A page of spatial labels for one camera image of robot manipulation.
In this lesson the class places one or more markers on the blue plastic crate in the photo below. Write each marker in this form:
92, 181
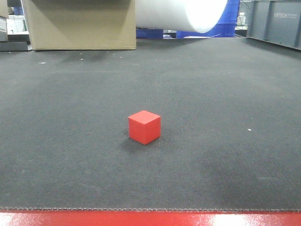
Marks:
224, 28

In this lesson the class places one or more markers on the black fabric table mat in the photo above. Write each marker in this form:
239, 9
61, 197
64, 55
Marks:
210, 124

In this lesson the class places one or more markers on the red magnetic cube block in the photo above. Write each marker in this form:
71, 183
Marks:
144, 127

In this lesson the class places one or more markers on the brown cardboard box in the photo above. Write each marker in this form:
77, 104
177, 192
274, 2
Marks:
81, 24

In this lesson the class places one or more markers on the white foam roll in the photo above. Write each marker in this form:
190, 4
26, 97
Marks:
179, 15

